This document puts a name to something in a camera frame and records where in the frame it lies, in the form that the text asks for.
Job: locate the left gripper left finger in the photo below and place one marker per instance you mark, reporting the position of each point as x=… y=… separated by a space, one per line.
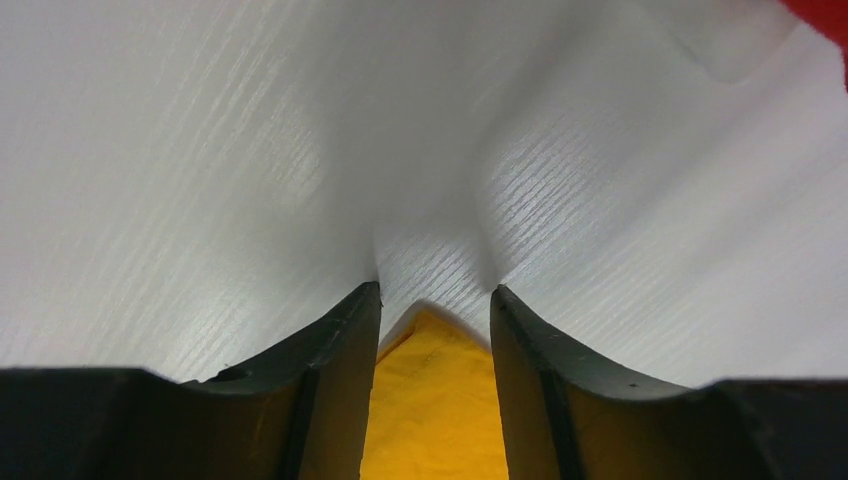
x=297 y=410

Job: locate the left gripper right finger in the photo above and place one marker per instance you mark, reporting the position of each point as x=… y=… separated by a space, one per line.
x=569 y=412

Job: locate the orange t shirt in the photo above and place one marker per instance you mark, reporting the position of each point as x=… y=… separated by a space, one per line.
x=434 y=411

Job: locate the red folded t shirt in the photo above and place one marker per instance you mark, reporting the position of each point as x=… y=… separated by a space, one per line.
x=828 y=18

